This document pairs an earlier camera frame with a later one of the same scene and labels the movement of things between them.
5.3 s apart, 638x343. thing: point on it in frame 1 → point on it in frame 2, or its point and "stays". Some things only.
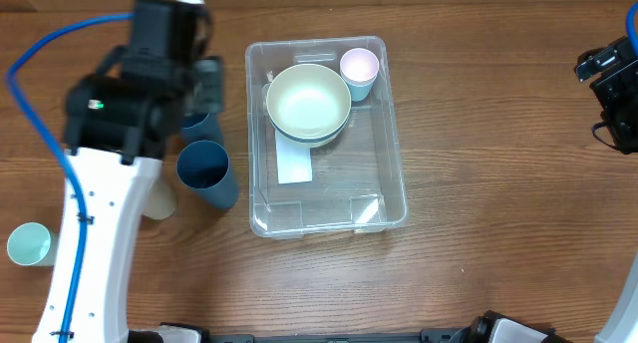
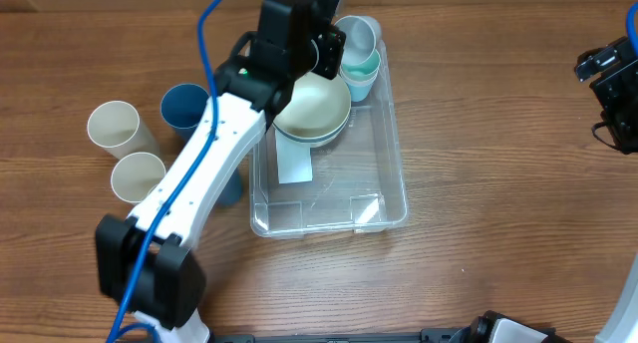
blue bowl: (311, 143) stays
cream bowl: (308, 102) stays
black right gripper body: (615, 89) stays
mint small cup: (32, 244) → (363, 71)
